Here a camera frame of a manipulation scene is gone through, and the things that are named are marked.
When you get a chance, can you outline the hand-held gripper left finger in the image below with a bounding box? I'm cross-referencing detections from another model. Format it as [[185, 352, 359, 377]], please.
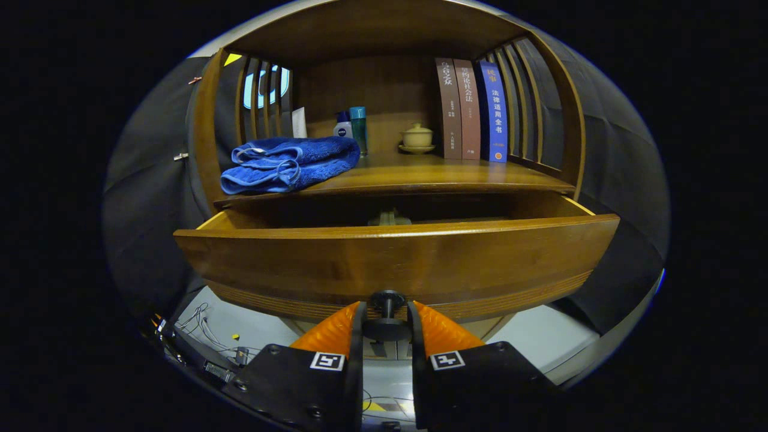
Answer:
[[225, 300, 367, 432]]

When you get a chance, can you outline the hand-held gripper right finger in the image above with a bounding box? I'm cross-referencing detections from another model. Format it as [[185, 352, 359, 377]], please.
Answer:
[[407, 300, 565, 431]]

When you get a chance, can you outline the black drawer knob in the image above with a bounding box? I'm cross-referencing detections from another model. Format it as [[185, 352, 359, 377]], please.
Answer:
[[361, 290, 413, 343]]

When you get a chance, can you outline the wooden drawer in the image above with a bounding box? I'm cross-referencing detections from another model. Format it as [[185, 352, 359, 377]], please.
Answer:
[[173, 192, 622, 322]]

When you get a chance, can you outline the green handled white scrub brush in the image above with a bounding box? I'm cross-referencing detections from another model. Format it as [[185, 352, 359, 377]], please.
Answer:
[[367, 209, 413, 226]]

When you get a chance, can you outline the wooden countertop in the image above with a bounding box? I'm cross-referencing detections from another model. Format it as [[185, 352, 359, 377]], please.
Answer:
[[213, 150, 577, 208]]

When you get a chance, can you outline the wooden cabinet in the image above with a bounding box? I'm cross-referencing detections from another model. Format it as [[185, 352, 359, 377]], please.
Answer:
[[173, 0, 622, 361]]

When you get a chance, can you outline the grey electronic device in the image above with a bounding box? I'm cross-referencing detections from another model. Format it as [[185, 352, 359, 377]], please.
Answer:
[[204, 360, 236, 385]]

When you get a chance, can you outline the blue folded towel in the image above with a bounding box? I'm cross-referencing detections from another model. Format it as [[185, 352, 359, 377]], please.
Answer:
[[220, 136, 362, 196]]

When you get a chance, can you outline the beige lidded tea cup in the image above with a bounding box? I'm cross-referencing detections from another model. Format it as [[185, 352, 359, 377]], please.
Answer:
[[398, 123, 436, 155]]

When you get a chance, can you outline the teal bottle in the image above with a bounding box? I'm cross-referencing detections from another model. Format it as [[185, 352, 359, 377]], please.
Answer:
[[350, 106, 368, 158]]

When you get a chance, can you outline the dark brown book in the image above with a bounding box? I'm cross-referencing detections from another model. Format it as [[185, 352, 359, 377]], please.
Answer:
[[435, 58, 463, 160]]

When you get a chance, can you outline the reddish brown book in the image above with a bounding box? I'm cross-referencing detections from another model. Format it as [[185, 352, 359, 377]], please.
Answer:
[[453, 59, 482, 160]]

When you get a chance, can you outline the blue book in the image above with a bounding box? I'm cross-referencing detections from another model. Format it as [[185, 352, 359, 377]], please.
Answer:
[[477, 60, 508, 163]]

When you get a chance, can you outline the thin cable bundle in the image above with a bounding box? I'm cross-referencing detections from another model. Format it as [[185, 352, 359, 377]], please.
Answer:
[[177, 303, 265, 361]]

